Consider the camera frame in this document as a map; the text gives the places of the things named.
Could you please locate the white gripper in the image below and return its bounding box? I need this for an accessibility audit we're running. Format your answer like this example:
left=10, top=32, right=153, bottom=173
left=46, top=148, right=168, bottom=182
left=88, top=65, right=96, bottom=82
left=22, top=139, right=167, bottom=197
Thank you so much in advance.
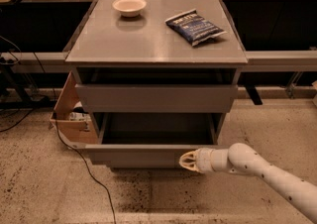
left=179, top=148, right=213, bottom=173

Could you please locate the grey drawer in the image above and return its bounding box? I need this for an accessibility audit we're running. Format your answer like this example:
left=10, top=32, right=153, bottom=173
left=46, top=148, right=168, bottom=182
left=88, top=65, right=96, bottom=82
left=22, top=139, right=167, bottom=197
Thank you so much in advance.
left=85, top=113, right=226, bottom=168
left=75, top=84, right=238, bottom=113

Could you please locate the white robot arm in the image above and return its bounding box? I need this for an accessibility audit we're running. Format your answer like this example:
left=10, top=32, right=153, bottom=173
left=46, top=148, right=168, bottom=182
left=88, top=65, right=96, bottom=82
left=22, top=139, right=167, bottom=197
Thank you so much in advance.
left=179, top=143, right=317, bottom=224

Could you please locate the grey drawer cabinet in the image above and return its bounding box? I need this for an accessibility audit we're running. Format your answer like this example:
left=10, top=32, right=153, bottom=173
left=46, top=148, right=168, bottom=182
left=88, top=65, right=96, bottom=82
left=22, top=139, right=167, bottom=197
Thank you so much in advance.
left=66, top=0, right=247, bottom=168

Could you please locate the grey top drawer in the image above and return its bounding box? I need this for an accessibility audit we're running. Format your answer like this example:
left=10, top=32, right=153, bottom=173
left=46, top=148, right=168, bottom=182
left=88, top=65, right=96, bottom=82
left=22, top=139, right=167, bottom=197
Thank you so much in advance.
left=75, top=84, right=238, bottom=113

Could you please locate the black table leg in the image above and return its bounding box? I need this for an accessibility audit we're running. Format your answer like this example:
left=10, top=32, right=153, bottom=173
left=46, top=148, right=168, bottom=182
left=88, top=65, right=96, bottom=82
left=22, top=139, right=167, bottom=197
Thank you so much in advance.
left=245, top=85, right=263, bottom=105

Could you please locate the open cardboard box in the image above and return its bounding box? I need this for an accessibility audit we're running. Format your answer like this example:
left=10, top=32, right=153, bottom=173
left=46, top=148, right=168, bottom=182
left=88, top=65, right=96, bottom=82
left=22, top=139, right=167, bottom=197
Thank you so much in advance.
left=50, top=73, right=98, bottom=149

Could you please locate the blue chip bag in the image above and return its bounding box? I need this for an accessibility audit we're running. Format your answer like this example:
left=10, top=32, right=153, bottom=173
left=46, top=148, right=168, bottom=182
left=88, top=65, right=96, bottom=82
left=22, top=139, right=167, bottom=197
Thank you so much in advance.
left=165, top=9, right=226, bottom=47

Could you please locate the long grey workbench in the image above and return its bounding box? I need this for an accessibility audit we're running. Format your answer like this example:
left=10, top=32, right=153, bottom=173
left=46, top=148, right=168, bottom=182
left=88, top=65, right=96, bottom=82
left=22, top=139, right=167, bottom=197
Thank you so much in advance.
left=0, top=0, right=317, bottom=73

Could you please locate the white ceramic bowl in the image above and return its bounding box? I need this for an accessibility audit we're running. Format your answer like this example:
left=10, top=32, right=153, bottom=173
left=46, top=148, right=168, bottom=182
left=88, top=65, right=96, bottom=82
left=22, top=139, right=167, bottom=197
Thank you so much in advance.
left=112, top=0, right=147, bottom=18

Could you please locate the black floor cable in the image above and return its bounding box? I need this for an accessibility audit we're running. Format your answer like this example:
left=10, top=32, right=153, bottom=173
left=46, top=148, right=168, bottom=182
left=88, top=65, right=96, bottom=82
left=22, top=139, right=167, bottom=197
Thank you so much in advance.
left=53, top=111, right=117, bottom=224

